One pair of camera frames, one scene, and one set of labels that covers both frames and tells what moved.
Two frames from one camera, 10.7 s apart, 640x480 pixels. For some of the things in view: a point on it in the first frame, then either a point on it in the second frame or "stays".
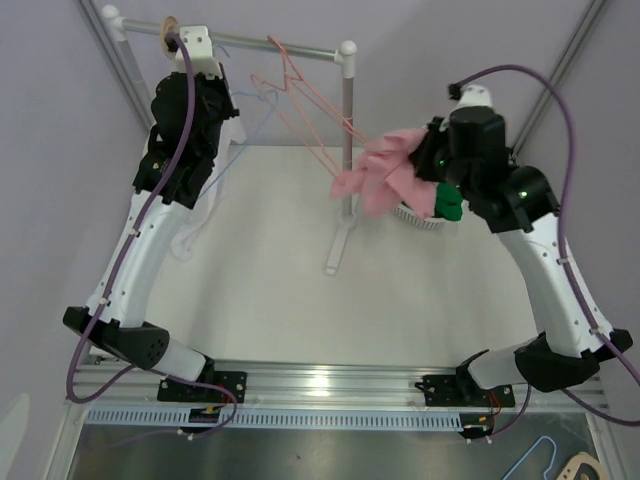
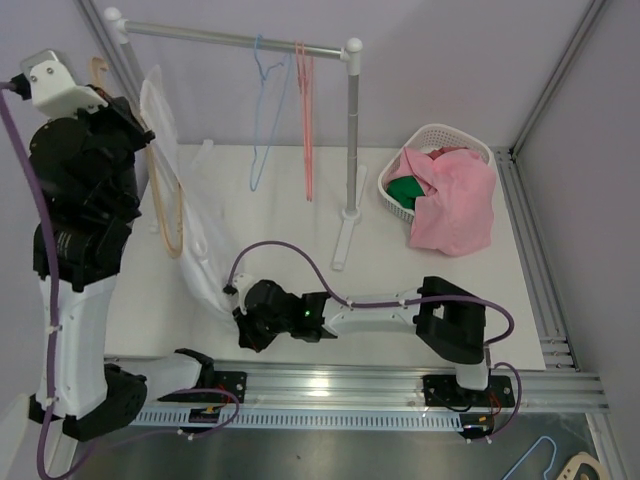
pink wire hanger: x=287 y=82 -> x=307 y=92
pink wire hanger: x=286 y=81 -> x=308 y=75
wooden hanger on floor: x=571 y=468 stays
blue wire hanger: x=255 y=134 -> x=253 y=186
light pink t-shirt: x=386 y=173 -> x=455 y=215
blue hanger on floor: x=525 y=456 stays
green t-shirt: x=448 y=202 -> x=405 y=189
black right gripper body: x=434 y=163 -> x=262 y=331
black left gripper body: x=219 y=103 -> x=120 y=137
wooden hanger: x=170 y=24 -> x=179 y=254
